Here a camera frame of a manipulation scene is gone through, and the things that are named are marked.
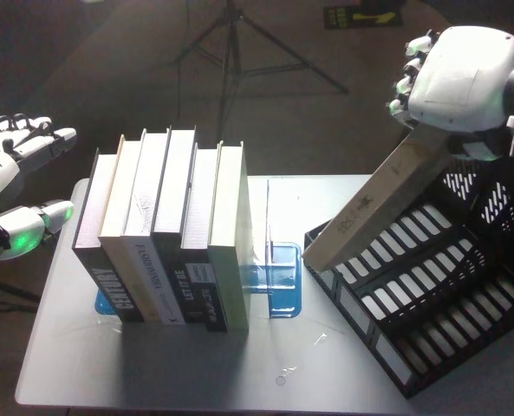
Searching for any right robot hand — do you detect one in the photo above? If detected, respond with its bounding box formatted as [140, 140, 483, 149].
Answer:
[386, 24, 514, 162]

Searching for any beige hardcover book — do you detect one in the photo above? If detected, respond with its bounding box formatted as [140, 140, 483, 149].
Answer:
[302, 123, 452, 270]

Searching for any black yellow floor sticker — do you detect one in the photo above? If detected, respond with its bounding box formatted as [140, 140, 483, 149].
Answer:
[323, 3, 403, 30]

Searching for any black stand leg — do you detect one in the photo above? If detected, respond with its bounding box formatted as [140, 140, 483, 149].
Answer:
[0, 259, 43, 315]

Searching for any black book titled Century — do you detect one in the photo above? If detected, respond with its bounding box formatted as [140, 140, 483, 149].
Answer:
[72, 146, 145, 324]

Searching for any black book Let It Be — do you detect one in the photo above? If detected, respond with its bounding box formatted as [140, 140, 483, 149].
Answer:
[151, 125, 197, 324]

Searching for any black tripod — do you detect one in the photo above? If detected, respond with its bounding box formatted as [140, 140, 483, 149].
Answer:
[169, 0, 351, 142]

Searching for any dark book with white label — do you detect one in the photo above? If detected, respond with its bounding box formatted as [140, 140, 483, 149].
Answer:
[180, 140, 223, 334]

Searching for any pale green book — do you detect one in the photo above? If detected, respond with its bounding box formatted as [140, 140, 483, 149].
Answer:
[206, 139, 251, 331]

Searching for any black mesh file organiser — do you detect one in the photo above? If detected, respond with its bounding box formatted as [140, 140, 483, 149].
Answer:
[303, 155, 514, 400]

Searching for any blue bookend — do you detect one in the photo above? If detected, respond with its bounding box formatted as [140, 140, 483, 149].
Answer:
[92, 178, 304, 324]

